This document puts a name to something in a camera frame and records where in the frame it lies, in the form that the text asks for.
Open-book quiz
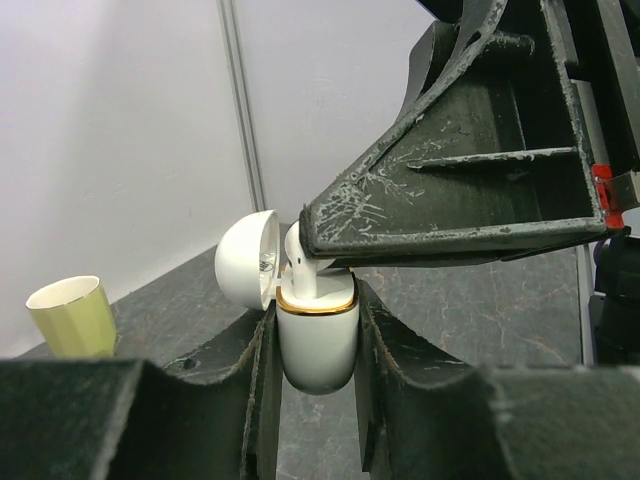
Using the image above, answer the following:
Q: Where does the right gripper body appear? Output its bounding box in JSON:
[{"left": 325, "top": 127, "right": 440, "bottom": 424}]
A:
[{"left": 404, "top": 1, "right": 639, "bottom": 219}]

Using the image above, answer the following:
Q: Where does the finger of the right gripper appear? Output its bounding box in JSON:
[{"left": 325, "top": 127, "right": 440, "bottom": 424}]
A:
[{"left": 299, "top": 65, "right": 625, "bottom": 267}]

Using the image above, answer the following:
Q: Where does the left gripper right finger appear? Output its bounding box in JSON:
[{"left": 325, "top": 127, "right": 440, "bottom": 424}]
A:
[{"left": 354, "top": 281, "right": 639, "bottom": 479}]

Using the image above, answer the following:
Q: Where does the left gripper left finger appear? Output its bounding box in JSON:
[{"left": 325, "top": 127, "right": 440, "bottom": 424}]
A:
[{"left": 1, "top": 310, "right": 282, "bottom": 479}]

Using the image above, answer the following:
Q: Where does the white earbud charging case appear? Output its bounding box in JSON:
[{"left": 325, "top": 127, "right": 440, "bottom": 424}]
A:
[{"left": 214, "top": 210, "right": 359, "bottom": 396}]

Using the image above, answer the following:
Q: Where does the white earbud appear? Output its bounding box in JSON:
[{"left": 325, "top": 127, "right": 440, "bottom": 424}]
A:
[{"left": 284, "top": 221, "right": 334, "bottom": 300}]

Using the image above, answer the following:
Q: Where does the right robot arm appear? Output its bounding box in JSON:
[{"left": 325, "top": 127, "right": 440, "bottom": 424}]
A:
[{"left": 299, "top": 1, "right": 639, "bottom": 364}]

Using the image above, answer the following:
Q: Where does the yellow-green mug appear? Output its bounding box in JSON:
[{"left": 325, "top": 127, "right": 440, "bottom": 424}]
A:
[{"left": 25, "top": 275, "right": 117, "bottom": 359}]

